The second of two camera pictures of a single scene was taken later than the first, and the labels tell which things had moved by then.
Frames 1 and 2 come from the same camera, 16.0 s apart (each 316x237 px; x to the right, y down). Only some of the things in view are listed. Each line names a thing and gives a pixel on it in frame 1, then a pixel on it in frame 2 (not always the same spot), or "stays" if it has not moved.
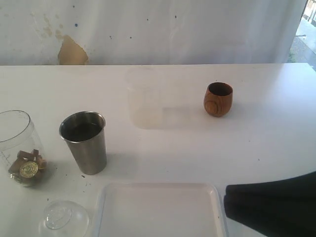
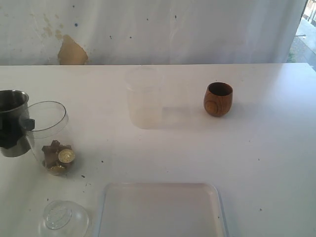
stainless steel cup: x=84 y=133 → x=16 y=101
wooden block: x=42 y=163 → x=64 y=147
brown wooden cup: x=217 y=98 stays
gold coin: x=28 y=169 → x=66 y=155
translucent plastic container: x=145 y=86 stays
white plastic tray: x=161 y=210 stays
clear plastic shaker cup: x=20 y=149 → x=51 y=138
